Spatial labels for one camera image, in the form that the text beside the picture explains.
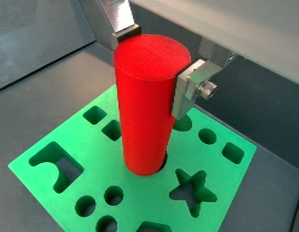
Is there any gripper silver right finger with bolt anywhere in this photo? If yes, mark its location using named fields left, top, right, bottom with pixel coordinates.
left=173, top=38, right=239, bottom=120

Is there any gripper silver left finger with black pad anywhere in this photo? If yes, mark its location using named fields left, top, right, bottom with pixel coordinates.
left=100, top=0, right=142, bottom=44

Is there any red cylinder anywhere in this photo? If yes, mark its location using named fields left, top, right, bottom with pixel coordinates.
left=114, top=34, right=191, bottom=176

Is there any green shape sorter block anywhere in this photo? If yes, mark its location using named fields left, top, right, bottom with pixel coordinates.
left=10, top=88, right=257, bottom=232

